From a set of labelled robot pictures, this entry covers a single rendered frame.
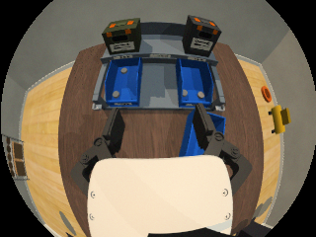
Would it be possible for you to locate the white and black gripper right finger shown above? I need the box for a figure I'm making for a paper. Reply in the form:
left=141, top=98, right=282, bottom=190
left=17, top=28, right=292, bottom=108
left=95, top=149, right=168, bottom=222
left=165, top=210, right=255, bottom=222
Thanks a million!
left=193, top=103, right=253, bottom=196

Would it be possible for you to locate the blue bin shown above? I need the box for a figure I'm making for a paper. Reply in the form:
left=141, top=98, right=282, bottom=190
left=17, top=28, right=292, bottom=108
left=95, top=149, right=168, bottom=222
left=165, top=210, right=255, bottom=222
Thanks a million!
left=176, top=58, right=213, bottom=108
left=105, top=57, right=143, bottom=107
left=179, top=110, right=226, bottom=157

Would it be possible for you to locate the grey metal shelf frame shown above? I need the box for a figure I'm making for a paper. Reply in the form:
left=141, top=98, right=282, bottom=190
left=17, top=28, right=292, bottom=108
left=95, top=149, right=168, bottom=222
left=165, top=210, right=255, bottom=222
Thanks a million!
left=92, top=22, right=225, bottom=113

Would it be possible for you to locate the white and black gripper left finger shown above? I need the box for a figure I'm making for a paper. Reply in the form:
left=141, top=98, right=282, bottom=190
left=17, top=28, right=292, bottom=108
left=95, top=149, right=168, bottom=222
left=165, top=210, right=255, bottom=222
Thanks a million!
left=70, top=108, right=125, bottom=197

